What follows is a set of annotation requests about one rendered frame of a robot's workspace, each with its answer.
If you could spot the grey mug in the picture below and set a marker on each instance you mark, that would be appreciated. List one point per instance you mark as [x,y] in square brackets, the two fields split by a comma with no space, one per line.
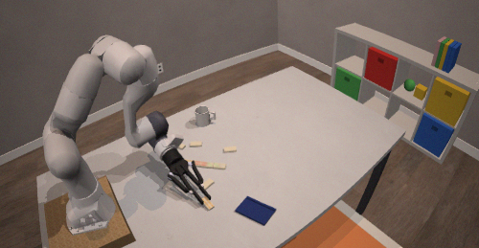
[204,119]

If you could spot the dark blue notebook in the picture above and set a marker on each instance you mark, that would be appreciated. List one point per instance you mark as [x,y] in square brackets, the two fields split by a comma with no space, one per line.
[255,210]

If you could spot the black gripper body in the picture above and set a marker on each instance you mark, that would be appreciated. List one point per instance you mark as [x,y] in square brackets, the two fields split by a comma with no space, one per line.
[173,158]

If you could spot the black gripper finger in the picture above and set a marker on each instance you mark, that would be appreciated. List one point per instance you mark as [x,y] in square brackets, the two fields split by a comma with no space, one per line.
[198,175]
[189,189]

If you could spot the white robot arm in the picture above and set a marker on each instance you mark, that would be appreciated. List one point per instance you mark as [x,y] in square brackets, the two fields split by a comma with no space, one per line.
[88,203]

